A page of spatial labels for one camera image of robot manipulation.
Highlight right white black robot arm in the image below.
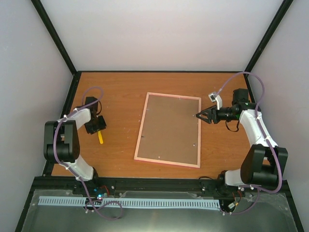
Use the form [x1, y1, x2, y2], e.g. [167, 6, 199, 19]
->
[196, 88, 288, 193]

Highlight light blue slotted cable duct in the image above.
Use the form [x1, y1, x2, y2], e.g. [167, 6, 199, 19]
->
[38, 196, 220, 211]

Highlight steel front plate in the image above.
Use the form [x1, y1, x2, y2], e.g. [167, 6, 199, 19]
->
[20, 190, 297, 232]

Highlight left black corner post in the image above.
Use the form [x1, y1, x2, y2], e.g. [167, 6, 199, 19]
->
[31, 0, 77, 76]

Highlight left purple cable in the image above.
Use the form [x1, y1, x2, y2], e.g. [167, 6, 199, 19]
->
[55, 87, 124, 221]

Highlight purple cable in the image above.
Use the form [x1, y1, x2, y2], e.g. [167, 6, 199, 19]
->
[214, 72, 283, 216]
[55, 87, 124, 221]

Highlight black corner post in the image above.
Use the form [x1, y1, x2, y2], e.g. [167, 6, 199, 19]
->
[245, 0, 293, 72]
[31, 0, 77, 76]

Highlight small green lit circuit board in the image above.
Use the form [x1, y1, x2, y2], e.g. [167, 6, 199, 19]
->
[95, 191, 109, 201]

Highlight yellow handled screwdriver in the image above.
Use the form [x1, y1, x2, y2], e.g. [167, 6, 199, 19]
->
[98, 131, 104, 145]

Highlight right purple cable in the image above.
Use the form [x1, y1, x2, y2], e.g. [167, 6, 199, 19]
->
[214, 72, 283, 216]

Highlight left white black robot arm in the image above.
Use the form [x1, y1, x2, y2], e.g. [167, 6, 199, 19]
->
[43, 96, 107, 195]

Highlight right black corner post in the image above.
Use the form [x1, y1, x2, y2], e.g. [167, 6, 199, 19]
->
[245, 0, 293, 72]

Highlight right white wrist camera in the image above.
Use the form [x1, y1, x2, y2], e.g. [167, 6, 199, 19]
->
[208, 92, 223, 110]

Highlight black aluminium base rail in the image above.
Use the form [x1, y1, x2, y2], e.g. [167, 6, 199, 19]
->
[33, 176, 289, 200]

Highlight pink picture frame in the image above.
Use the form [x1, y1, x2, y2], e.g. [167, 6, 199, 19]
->
[134, 92, 201, 168]

